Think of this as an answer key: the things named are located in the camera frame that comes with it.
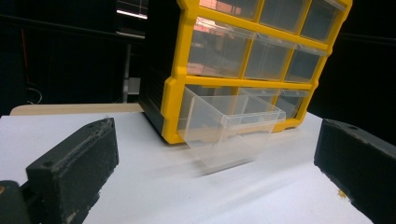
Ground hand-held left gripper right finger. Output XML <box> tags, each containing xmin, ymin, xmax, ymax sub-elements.
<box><xmin>313</xmin><ymin>118</ymin><xmax>396</xmax><ymax>224</ymax></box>

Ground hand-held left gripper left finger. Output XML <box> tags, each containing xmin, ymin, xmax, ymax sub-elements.
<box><xmin>25</xmin><ymin>117</ymin><xmax>120</xmax><ymax>224</ymax></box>

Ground clear plastic drawer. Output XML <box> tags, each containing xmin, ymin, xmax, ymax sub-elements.
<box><xmin>177</xmin><ymin>86</ymin><xmax>287</xmax><ymax>169</ymax></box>

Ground white board table cover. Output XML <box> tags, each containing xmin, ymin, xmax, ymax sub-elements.
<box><xmin>0</xmin><ymin>111</ymin><xmax>375</xmax><ymax>224</ymax></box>

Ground yellow black drawer cabinet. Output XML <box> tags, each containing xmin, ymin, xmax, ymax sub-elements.
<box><xmin>138</xmin><ymin>0</ymin><xmax>354</xmax><ymax>146</ymax></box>

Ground grid of clear closed drawers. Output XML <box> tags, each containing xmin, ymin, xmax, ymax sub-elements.
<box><xmin>186</xmin><ymin>0</ymin><xmax>347</xmax><ymax>119</ymax></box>

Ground grey metal stand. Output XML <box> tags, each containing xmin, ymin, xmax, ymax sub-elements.
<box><xmin>120</xmin><ymin>42</ymin><xmax>142</xmax><ymax>105</ymax></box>

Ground beige wooden table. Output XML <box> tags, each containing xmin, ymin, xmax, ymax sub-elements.
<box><xmin>9</xmin><ymin>103</ymin><xmax>144</xmax><ymax>117</ymax></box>

